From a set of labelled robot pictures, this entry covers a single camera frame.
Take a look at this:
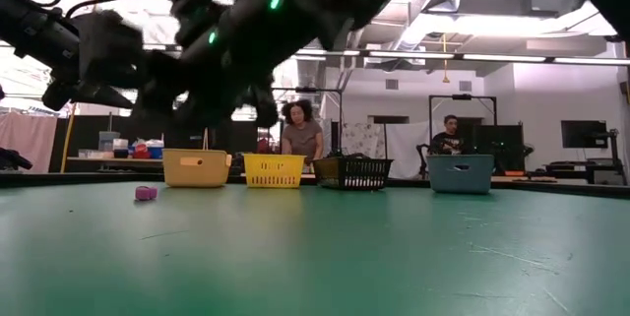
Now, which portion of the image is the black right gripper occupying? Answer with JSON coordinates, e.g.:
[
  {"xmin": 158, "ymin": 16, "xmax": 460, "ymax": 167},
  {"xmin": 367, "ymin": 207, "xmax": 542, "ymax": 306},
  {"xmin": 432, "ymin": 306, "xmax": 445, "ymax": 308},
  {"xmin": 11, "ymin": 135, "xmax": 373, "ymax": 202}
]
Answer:
[{"xmin": 128, "ymin": 34, "xmax": 281, "ymax": 129}]

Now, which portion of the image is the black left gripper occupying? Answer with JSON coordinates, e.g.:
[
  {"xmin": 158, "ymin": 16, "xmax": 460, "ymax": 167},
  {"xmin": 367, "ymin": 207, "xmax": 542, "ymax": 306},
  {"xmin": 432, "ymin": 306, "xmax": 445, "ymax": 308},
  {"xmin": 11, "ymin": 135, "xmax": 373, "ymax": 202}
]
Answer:
[{"xmin": 40, "ymin": 9, "xmax": 152, "ymax": 112}]

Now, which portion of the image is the grey storage box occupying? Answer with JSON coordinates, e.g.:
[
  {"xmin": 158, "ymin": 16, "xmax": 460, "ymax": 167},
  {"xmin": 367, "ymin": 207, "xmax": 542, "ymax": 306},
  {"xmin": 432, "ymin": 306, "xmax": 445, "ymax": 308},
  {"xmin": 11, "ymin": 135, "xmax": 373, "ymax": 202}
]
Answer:
[{"xmin": 97, "ymin": 130, "xmax": 121, "ymax": 153}]

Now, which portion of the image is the orange plastic basket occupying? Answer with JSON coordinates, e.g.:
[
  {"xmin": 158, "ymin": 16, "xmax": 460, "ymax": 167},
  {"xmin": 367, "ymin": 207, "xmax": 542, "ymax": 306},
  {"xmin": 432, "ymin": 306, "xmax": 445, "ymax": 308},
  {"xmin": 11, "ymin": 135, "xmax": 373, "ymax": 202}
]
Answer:
[{"xmin": 161, "ymin": 148, "xmax": 233, "ymax": 189}]

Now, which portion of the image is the wooden side table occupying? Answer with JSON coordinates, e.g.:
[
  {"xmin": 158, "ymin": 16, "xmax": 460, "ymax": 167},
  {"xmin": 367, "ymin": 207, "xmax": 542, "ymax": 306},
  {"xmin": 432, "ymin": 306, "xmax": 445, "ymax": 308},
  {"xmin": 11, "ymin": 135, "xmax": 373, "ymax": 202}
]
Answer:
[{"xmin": 66, "ymin": 156, "xmax": 166, "ymax": 165}]

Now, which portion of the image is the pink curtain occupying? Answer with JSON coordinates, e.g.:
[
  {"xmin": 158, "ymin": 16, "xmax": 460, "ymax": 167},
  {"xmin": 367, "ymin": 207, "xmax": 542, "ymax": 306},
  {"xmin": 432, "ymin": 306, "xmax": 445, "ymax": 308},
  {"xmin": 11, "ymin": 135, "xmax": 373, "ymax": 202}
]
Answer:
[{"xmin": 0, "ymin": 111, "xmax": 59, "ymax": 174}]

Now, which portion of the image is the yellow plastic basket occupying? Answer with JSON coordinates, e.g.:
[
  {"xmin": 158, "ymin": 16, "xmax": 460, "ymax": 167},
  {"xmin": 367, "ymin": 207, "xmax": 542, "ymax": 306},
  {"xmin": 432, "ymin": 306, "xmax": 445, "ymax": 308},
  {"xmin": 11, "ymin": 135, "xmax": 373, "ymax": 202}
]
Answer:
[{"xmin": 242, "ymin": 153, "xmax": 307, "ymax": 190}]

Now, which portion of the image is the person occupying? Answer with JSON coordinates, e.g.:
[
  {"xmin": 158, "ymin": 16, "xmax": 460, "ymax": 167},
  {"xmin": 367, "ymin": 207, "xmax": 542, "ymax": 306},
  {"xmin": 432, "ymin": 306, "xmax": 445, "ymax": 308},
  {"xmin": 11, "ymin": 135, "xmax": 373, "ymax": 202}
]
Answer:
[
  {"xmin": 426, "ymin": 113, "xmax": 470, "ymax": 157},
  {"xmin": 279, "ymin": 98, "xmax": 326, "ymax": 164}
]

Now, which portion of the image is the black plastic basket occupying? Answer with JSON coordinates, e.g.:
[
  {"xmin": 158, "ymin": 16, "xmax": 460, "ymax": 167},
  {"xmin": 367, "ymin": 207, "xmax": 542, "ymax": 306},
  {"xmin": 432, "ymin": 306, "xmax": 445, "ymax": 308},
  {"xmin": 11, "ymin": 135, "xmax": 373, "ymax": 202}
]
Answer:
[{"xmin": 311, "ymin": 154, "xmax": 395, "ymax": 191}]

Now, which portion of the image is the white hanging sheet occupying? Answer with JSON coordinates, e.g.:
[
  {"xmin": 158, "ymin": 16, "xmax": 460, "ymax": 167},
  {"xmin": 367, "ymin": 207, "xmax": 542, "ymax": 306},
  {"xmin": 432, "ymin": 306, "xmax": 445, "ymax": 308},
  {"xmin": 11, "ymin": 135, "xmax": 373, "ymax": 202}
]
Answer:
[{"xmin": 322, "ymin": 117, "xmax": 434, "ymax": 179}]

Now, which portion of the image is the green table mat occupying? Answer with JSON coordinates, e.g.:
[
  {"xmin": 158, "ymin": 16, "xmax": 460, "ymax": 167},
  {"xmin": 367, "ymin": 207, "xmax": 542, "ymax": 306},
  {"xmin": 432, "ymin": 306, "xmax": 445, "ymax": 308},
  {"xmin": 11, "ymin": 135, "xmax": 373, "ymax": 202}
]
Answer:
[{"xmin": 0, "ymin": 180, "xmax": 630, "ymax": 316}]

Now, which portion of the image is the blue plastic basket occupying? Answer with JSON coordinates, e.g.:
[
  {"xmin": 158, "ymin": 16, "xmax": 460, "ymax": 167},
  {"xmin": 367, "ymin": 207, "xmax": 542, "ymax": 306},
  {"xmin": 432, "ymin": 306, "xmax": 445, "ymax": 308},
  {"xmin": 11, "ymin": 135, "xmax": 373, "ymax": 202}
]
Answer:
[{"xmin": 425, "ymin": 154, "xmax": 495, "ymax": 195}]

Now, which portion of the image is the ceiling light strip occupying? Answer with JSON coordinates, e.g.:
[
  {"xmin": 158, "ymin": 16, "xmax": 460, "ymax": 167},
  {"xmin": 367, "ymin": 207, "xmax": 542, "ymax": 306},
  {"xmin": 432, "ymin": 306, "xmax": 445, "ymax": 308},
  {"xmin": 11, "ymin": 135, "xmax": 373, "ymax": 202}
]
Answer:
[{"xmin": 294, "ymin": 48, "xmax": 630, "ymax": 67}]

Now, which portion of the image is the black desk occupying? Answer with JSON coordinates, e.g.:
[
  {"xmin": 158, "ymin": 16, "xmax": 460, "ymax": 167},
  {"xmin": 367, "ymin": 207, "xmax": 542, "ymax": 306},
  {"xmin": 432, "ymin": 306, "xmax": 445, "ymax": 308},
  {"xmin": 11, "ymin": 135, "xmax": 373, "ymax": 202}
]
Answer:
[{"xmin": 540, "ymin": 158, "xmax": 626, "ymax": 187}]

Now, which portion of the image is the black computer monitor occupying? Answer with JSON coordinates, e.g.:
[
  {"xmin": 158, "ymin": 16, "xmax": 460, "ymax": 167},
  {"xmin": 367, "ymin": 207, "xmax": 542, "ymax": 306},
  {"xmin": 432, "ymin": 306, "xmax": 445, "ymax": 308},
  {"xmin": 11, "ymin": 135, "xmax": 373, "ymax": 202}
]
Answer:
[{"xmin": 560, "ymin": 119, "xmax": 608, "ymax": 150}]

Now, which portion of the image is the black monitor stand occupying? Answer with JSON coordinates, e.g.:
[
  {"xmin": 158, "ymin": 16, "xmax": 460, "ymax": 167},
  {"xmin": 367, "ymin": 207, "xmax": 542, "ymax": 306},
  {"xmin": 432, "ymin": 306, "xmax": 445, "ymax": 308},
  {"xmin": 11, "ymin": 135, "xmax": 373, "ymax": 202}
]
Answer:
[{"xmin": 593, "ymin": 128, "xmax": 629, "ymax": 187}]

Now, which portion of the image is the black partition wall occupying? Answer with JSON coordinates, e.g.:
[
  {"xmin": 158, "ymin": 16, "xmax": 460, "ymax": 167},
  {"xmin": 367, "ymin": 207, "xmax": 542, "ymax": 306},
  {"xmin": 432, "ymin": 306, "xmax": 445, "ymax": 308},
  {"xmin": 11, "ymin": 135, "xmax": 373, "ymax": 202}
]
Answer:
[{"xmin": 48, "ymin": 111, "xmax": 260, "ymax": 174}]

